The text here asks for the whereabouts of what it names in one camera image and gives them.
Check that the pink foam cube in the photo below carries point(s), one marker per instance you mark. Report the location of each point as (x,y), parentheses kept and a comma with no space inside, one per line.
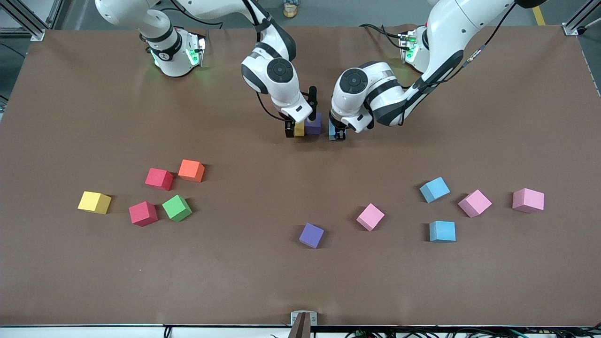
(474,203)
(528,200)
(370,217)

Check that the orange foam cube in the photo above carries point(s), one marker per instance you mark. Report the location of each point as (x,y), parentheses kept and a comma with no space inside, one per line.
(191,170)

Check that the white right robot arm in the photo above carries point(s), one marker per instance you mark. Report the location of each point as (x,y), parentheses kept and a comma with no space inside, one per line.
(286,94)

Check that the blue foam cube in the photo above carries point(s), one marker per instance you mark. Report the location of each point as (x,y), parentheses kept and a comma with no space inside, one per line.
(442,231)
(434,189)
(332,134)

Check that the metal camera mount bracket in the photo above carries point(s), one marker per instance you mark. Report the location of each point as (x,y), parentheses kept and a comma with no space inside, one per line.
(304,324)

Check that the purple foam cube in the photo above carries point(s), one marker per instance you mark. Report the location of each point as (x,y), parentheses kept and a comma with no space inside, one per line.
(313,126)
(312,235)

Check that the aluminium frame profile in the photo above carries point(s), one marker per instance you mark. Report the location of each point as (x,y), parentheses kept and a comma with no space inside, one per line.
(572,28)
(36,34)

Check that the yellow foam cube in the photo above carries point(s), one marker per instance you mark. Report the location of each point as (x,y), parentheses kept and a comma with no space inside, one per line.
(94,202)
(299,129)

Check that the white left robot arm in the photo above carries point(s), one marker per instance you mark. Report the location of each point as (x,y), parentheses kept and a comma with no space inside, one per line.
(446,28)

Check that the green foam cube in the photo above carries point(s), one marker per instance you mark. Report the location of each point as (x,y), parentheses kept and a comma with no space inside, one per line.
(177,208)

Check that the red foam cube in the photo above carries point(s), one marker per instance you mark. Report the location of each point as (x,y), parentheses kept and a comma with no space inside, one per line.
(143,213)
(159,179)

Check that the brown table mat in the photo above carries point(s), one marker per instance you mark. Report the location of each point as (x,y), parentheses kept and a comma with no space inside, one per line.
(263,281)

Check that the tan shoe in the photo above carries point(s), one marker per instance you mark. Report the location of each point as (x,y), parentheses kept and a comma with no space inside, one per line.
(291,9)

